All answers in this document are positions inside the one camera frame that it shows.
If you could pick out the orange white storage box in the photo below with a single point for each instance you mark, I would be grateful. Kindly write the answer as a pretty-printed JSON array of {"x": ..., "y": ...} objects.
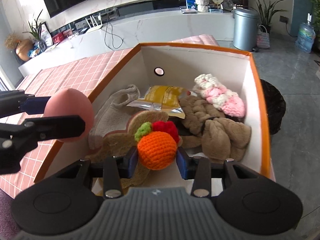
[{"x": 201, "y": 69}]

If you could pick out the tall green climbing plant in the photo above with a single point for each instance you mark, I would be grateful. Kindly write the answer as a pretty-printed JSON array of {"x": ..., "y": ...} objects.
[{"x": 301, "y": 9}]

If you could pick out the brown fuzzy plush toy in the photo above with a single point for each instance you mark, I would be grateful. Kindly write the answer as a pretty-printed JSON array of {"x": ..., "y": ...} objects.
[{"x": 218, "y": 137}]

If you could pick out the potted plant by bin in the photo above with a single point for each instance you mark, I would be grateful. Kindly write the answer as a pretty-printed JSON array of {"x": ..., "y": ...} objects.
[{"x": 266, "y": 10}]

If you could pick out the yellow snack packet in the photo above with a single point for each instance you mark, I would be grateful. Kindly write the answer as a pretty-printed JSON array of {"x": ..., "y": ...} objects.
[{"x": 163, "y": 98}]

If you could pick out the black round basket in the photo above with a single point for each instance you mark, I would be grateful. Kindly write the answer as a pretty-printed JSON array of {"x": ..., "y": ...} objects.
[{"x": 275, "y": 104}]

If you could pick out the pink foam egg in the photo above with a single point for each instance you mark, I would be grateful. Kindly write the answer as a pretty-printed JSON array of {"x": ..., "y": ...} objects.
[{"x": 71, "y": 102}]

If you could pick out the woven pink basket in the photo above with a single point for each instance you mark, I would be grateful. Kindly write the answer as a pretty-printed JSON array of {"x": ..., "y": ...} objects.
[{"x": 263, "y": 38}]

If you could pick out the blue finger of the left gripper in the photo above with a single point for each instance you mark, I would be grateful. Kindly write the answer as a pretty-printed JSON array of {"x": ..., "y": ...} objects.
[
  {"x": 57, "y": 127},
  {"x": 34, "y": 105}
]

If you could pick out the white tv console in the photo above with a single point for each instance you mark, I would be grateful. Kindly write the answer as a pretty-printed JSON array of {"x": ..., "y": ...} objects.
[{"x": 128, "y": 32}]

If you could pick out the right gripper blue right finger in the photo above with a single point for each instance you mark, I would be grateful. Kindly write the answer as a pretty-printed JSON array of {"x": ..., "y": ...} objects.
[{"x": 197, "y": 169}]

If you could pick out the brown toast plush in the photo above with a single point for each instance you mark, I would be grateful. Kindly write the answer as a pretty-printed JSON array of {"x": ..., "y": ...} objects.
[{"x": 118, "y": 143}]

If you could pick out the beige cloth bag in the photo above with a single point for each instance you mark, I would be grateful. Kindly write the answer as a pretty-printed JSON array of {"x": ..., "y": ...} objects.
[{"x": 113, "y": 115}]

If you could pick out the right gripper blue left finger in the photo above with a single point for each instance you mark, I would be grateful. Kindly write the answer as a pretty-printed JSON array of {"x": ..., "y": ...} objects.
[{"x": 115, "y": 169}]

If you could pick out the pink white crochet toy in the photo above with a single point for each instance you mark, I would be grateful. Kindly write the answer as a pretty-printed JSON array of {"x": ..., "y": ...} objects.
[{"x": 220, "y": 94}]

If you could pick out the white wifi router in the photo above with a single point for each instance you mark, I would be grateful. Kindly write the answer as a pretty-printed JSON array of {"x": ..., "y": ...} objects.
[{"x": 94, "y": 23}]

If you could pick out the blue water jug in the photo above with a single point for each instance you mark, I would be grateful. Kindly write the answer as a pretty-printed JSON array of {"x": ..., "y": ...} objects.
[{"x": 306, "y": 35}]

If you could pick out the left potted plant on console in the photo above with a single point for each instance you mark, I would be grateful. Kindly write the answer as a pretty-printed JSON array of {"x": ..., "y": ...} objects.
[{"x": 35, "y": 30}]

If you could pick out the grey metal trash bin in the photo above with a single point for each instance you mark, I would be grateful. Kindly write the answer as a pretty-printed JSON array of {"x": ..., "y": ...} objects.
[{"x": 245, "y": 29}]

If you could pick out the pink checkered tablecloth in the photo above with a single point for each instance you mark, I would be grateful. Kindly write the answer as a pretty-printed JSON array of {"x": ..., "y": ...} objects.
[{"x": 52, "y": 155}]

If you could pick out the brown round vase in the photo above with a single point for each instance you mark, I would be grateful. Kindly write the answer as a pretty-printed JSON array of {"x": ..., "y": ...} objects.
[{"x": 20, "y": 46}]

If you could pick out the orange crochet fruit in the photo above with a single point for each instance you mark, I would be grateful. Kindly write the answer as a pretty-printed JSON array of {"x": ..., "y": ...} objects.
[{"x": 157, "y": 144}]

